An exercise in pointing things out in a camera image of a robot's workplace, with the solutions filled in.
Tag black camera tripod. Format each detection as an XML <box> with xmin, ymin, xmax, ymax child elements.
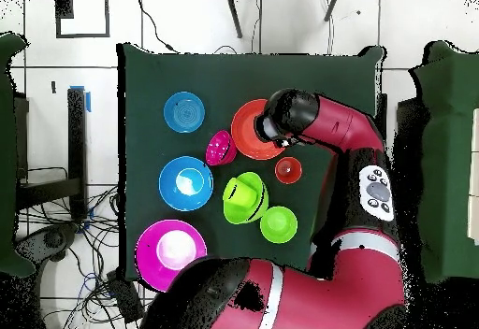
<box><xmin>227</xmin><ymin>0</ymin><xmax>341</xmax><ymax>39</ymax></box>

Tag dark green tablecloth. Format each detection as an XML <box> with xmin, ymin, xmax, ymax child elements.
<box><xmin>116</xmin><ymin>42</ymin><xmax>385</xmax><ymax>282</ymax></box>

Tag large pink bowl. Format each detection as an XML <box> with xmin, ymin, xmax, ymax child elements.
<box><xmin>134</xmin><ymin>219</ymin><xmax>208</xmax><ymax>293</ymax></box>

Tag medium green bowl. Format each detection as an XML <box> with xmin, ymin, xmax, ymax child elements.
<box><xmin>222</xmin><ymin>171</ymin><xmax>269</xmax><ymax>226</ymax></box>

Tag white box stack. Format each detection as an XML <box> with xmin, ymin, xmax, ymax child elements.
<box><xmin>466</xmin><ymin>107</ymin><xmax>479</xmax><ymax>247</ymax></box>

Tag small blue bowl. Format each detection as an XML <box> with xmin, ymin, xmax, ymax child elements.
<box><xmin>163</xmin><ymin>91</ymin><xmax>206</xmax><ymax>135</ymax></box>

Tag small green bowl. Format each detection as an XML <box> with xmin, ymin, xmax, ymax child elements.
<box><xmin>259</xmin><ymin>206</ymin><xmax>299</xmax><ymax>245</ymax></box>

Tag green cloth side table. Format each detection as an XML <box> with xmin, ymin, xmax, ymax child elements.
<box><xmin>0</xmin><ymin>32</ymin><xmax>36</xmax><ymax>279</ymax></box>
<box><xmin>407</xmin><ymin>40</ymin><xmax>479</xmax><ymax>285</ymax></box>

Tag orange cup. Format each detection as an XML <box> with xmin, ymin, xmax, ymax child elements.
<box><xmin>274</xmin><ymin>156</ymin><xmax>303</xmax><ymax>185</ymax></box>

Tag small crimson bowl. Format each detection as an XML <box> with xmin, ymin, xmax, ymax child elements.
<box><xmin>205</xmin><ymin>129</ymin><xmax>238</xmax><ymax>166</ymax></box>

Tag wide orange bowl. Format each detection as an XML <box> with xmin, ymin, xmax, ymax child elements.
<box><xmin>230</xmin><ymin>98</ymin><xmax>287</xmax><ymax>161</ymax></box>

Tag black post with blue tape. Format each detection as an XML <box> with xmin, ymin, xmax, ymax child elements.
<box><xmin>66</xmin><ymin>85</ymin><xmax>92</xmax><ymax>221</ymax></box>

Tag large blue bowl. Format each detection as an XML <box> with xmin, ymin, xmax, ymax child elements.
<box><xmin>158</xmin><ymin>155</ymin><xmax>215</xmax><ymax>212</ymax></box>

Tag black floor cable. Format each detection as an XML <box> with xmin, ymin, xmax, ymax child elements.
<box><xmin>135</xmin><ymin>0</ymin><xmax>180</xmax><ymax>53</ymax></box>

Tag black floor power strip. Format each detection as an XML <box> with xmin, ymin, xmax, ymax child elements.
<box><xmin>105</xmin><ymin>268</ymin><xmax>146</xmax><ymax>324</ymax></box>

